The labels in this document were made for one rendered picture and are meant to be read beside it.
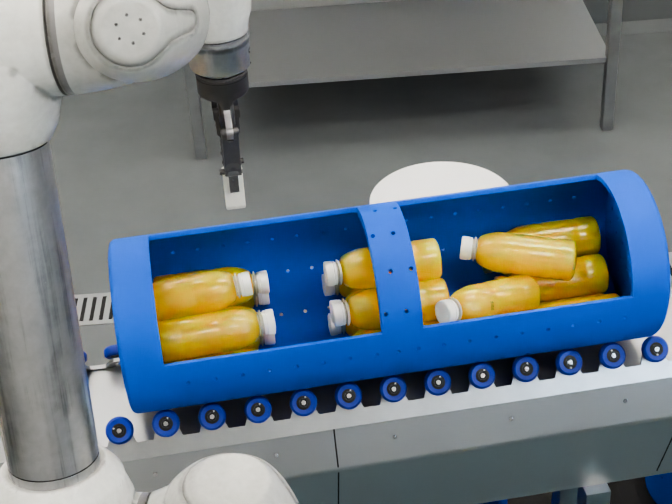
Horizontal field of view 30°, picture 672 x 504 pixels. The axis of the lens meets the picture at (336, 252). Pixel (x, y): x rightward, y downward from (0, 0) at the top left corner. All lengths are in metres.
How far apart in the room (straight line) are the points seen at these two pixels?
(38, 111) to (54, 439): 0.36
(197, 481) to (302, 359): 0.60
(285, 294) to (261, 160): 2.43
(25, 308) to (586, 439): 1.20
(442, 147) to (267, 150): 0.65
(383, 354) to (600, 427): 0.44
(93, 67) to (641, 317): 1.17
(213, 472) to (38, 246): 0.32
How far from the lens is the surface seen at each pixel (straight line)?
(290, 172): 4.52
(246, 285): 2.01
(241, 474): 1.40
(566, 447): 2.24
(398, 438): 2.12
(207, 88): 1.81
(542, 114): 4.84
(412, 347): 1.98
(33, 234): 1.27
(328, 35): 4.82
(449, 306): 1.97
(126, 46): 1.14
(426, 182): 2.46
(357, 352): 1.97
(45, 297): 1.30
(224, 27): 1.75
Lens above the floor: 2.34
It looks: 35 degrees down
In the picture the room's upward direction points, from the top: 4 degrees counter-clockwise
